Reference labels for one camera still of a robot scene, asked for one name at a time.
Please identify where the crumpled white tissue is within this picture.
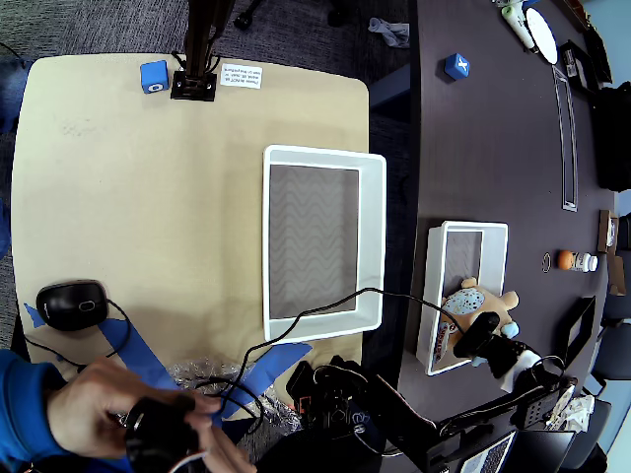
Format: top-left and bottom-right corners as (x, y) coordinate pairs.
(561, 393), (596, 435)

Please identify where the black webcam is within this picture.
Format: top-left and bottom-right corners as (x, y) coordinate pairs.
(452, 311), (501, 360)

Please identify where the black mouse cable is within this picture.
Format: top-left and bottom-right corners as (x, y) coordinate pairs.
(22, 298), (134, 371)

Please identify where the small white plastic bin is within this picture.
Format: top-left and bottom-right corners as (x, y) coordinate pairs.
(415, 220), (510, 378)

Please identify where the clear crinkled plastic wrap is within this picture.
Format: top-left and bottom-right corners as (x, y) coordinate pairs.
(165, 358), (305, 436)

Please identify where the patterned snack wrapper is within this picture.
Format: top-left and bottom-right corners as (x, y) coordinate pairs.
(544, 379), (579, 430)

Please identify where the blue cube with white ring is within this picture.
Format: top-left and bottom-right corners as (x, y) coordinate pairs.
(139, 59), (171, 95)

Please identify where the white bottle green cap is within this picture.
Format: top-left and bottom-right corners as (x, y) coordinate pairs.
(500, 3), (538, 50)

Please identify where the tan plush bear toy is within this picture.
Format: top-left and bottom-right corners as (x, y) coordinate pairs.
(432, 277), (522, 370)

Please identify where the black rectangular tray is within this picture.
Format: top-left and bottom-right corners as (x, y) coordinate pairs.
(551, 295), (597, 373)

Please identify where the small blue tape piece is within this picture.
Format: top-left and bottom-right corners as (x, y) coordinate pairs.
(23, 303), (46, 330)

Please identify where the white pill bottle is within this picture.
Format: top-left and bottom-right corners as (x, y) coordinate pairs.
(571, 251), (599, 273)

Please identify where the black camera stand pole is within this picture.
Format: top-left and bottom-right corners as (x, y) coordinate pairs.
(170, 0), (234, 102)

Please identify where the brown cardboard box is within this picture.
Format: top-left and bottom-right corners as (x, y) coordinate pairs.
(596, 209), (620, 255)

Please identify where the open laptop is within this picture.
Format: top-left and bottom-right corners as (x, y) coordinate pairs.
(460, 428), (578, 473)

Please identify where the black webcam cable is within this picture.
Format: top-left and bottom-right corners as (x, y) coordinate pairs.
(184, 288), (467, 436)

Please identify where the person's left hand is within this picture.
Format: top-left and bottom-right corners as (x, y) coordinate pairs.
(47, 357), (223, 462)

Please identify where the grey cloth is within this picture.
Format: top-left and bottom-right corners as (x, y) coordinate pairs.
(368, 17), (411, 49)

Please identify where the short blue tape strip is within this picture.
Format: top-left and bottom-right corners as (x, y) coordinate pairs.
(211, 342), (315, 435)

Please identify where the black computer mouse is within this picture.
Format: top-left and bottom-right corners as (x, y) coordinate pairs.
(35, 279), (110, 332)

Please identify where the white round plate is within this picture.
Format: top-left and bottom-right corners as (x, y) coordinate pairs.
(523, 5), (560, 65)

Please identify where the flat brown cardboard piece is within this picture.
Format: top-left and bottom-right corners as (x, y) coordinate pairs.
(605, 253), (627, 297)

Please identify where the black open case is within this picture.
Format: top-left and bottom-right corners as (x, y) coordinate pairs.
(559, 29), (615, 94)

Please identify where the blue cube with white X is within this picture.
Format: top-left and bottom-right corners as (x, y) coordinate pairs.
(443, 52), (471, 80)

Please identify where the long blue tape strip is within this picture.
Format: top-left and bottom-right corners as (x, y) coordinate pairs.
(96, 317), (226, 433)

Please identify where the black office chair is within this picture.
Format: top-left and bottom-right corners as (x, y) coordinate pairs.
(598, 290), (631, 380)
(574, 398), (617, 473)

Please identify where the large white plastic bin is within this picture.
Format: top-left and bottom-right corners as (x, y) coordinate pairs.
(261, 143), (387, 346)

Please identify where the white printed paper note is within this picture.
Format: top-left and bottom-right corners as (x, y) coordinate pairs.
(219, 62), (263, 92)

